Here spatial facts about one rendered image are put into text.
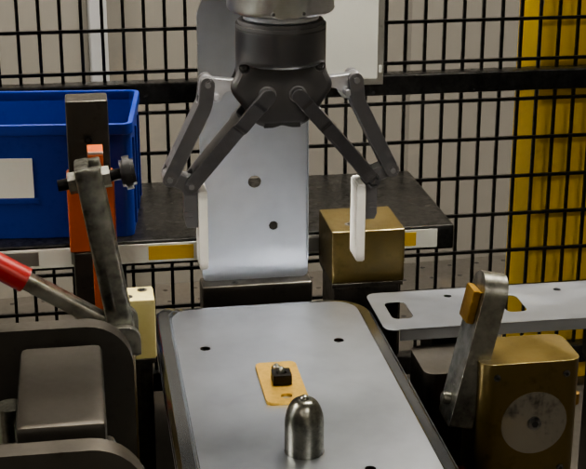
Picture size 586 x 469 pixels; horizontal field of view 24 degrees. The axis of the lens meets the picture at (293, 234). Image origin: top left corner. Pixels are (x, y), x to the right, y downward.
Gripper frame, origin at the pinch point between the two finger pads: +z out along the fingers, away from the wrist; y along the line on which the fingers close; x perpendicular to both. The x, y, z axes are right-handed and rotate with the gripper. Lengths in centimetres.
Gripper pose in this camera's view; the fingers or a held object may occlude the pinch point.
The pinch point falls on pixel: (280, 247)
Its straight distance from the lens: 117.9
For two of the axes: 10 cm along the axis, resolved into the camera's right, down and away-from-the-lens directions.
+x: -1.6, -3.3, 9.3
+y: 9.9, -0.5, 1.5
